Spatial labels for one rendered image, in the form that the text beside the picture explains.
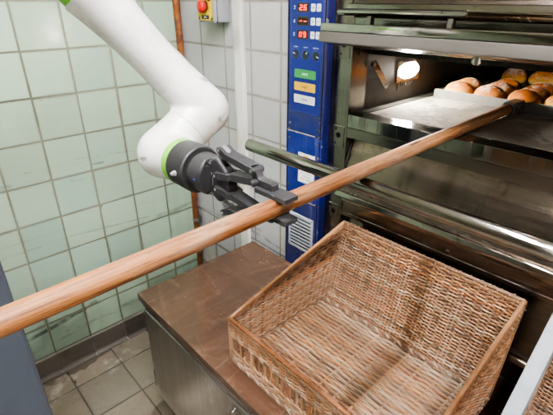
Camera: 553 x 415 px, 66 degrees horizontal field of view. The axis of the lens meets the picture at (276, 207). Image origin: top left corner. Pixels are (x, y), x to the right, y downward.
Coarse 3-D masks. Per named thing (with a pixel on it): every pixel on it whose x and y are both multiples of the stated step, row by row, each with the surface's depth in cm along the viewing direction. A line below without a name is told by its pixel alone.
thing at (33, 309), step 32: (448, 128) 100; (384, 160) 82; (320, 192) 71; (224, 224) 59; (256, 224) 63; (128, 256) 51; (160, 256) 52; (64, 288) 46; (96, 288) 48; (0, 320) 42; (32, 320) 44
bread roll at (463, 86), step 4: (448, 84) 144; (452, 84) 143; (456, 84) 142; (460, 84) 141; (464, 84) 141; (468, 84) 140; (448, 88) 144; (452, 88) 142; (456, 88) 141; (460, 88) 141; (464, 88) 140; (468, 88) 140; (472, 88) 140; (464, 92) 140; (468, 92) 140; (472, 92) 140
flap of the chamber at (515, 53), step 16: (320, 32) 105; (336, 32) 102; (368, 48) 111; (384, 48) 97; (400, 48) 90; (416, 48) 88; (432, 48) 85; (448, 48) 83; (464, 48) 81; (480, 48) 79; (496, 48) 77; (512, 48) 75; (528, 48) 73; (544, 48) 72; (544, 64) 84
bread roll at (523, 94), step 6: (522, 90) 129; (528, 90) 128; (510, 96) 131; (516, 96) 129; (522, 96) 128; (528, 96) 127; (534, 96) 126; (540, 96) 127; (534, 102) 126; (540, 102) 126
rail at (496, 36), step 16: (352, 32) 98; (368, 32) 95; (384, 32) 92; (400, 32) 90; (416, 32) 87; (432, 32) 85; (448, 32) 83; (464, 32) 80; (480, 32) 78; (496, 32) 76; (512, 32) 75; (528, 32) 73
